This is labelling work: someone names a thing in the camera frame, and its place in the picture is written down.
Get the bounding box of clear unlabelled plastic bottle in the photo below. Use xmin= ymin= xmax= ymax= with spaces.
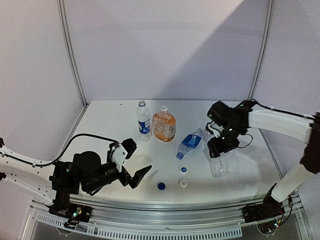
xmin=209 ymin=155 xmax=229 ymax=178

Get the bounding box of left aluminium corner post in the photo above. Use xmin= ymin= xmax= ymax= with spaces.
xmin=56 ymin=0 xmax=89 ymax=108

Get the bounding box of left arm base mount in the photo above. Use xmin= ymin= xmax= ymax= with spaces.
xmin=48 ymin=192 xmax=93 ymax=230

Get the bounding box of white water-bottle cap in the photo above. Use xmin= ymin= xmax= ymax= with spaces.
xmin=178 ymin=179 xmax=188 ymax=188

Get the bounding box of white orange-bottle cap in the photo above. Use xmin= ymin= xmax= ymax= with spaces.
xmin=180 ymin=167 xmax=187 ymax=174

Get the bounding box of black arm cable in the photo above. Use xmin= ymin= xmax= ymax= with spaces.
xmin=0 ymin=133 xmax=118 ymax=168
xmin=236 ymin=133 xmax=253 ymax=150

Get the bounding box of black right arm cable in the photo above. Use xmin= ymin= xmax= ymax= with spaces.
xmin=236 ymin=133 xmax=253 ymax=150

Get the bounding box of blue Pepsi bottle cap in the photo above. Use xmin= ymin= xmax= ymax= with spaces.
xmin=157 ymin=182 xmax=166 ymax=191

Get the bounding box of right aluminium corner post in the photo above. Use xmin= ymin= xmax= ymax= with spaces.
xmin=244 ymin=0 xmax=276 ymax=106

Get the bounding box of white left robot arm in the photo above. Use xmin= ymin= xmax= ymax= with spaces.
xmin=0 ymin=136 xmax=152 ymax=217

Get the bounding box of Pepsi bottle blue label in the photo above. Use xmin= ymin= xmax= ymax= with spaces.
xmin=135 ymin=100 xmax=152 ymax=143

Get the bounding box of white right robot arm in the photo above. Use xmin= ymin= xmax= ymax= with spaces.
xmin=206 ymin=100 xmax=320 ymax=218

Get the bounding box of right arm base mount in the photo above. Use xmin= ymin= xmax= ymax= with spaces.
xmin=241 ymin=183 xmax=294 ymax=237

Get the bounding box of orange label crushed bottle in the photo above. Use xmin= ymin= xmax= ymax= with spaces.
xmin=152 ymin=105 xmax=176 ymax=143

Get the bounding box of blue label crushed water bottle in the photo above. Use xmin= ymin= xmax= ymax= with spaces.
xmin=176 ymin=128 xmax=208 ymax=160

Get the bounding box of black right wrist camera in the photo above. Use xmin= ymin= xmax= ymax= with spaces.
xmin=205 ymin=120 xmax=224 ymax=138

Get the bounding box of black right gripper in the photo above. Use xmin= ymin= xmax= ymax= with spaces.
xmin=207 ymin=123 xmax=244 ymax=157

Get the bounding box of aluminium corner post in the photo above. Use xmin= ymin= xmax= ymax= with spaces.
xmin=56 ymin=0 xmax=89 ymax=108
xmin=244 ymin=0 xmax=276 ymax=106

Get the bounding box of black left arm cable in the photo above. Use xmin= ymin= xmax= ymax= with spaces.
xmin=0 ymin=133 xmax=118 ymax=168

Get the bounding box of aluminium table front rail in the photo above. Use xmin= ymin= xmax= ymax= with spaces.
xmin=29 ymin=193 xmax=305 ymax=238

